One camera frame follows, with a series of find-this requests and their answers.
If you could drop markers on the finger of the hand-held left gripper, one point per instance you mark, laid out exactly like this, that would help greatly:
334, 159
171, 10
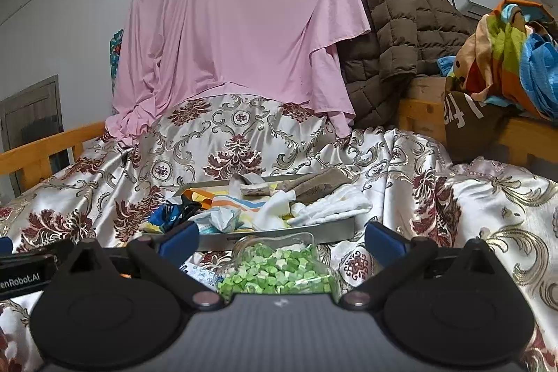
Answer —
39, 252

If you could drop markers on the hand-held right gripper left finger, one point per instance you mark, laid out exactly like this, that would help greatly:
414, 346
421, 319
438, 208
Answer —
178, 241

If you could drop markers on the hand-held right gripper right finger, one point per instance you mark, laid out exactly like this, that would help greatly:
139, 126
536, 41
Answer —
386, 241

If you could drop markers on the black and blue sock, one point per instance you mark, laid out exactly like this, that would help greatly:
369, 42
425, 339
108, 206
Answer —
168, 215

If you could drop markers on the white muslin cloth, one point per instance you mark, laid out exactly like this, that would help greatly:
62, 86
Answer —
331, 204

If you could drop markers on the striped yellow sock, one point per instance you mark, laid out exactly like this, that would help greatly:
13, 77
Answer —
244, 206

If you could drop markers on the grey tray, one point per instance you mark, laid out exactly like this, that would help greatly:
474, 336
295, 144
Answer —
305, 236

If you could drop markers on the taupe cloth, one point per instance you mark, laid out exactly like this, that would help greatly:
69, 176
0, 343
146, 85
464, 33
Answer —
314, 184

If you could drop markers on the grey cloth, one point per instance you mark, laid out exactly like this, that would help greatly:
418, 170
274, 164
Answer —
248, 180

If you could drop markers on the white printed packet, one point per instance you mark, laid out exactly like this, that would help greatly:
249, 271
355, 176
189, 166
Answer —
200, 272

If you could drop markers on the jar of green paper stars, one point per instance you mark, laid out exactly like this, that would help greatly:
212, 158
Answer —
274, 271

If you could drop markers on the floral satin blanket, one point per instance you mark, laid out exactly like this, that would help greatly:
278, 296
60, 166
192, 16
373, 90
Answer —
479, 202

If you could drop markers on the grey door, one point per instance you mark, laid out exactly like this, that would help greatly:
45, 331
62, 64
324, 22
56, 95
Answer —
30, 115

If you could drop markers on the cardboard box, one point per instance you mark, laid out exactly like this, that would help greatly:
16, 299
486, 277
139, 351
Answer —
429, 88

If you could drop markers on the brown quilted jacket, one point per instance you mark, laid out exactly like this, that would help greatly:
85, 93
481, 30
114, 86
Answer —
392, 27

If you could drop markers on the colourful cartoon blanket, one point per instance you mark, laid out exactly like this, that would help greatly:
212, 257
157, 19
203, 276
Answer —
497, 49

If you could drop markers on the pink hanging sheet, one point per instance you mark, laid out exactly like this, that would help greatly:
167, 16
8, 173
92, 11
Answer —
244, 14

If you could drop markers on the wooden bed rail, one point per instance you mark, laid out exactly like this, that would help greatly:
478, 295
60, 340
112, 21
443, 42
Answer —
48, 145

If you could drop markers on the wooden bunk frame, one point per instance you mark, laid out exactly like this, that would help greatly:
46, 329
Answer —
418, 115

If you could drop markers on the cartoon wall poster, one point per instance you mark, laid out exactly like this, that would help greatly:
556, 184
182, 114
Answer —
115, 54

